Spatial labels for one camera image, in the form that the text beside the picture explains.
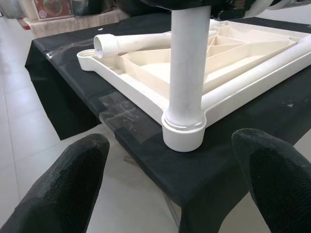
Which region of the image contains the woven wicker bench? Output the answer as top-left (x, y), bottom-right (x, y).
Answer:
top-left (17, 9), bottom-right (129, 38)

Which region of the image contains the black plastic bag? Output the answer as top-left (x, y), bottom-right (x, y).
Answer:
top-left (72, 0), bottom-right (122, 17)

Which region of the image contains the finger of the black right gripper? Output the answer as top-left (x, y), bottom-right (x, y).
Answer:
top-left (140, 0), bottom-right (212, 12)

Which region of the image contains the black table cloth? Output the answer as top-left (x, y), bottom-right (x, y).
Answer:
top-left (24, 13), bottom-right (311, 233)

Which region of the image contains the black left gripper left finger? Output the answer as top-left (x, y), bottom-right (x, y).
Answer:
top-left (0, 133), bottom-right (110, 233)

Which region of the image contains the white plastic children table top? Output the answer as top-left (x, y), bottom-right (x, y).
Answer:
top-left (76, 18), bottom-right (311, 153)

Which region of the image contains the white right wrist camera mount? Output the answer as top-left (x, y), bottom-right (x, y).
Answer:
top-left (247, 0), bottom-right (294, 16)

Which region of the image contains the red printed cardboard box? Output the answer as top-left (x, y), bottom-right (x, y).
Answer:
top-left (31, 0), bottom-right (74, 22)

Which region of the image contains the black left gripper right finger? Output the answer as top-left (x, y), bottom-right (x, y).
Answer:
top-left (231, 128), bottom-right (311, 233)

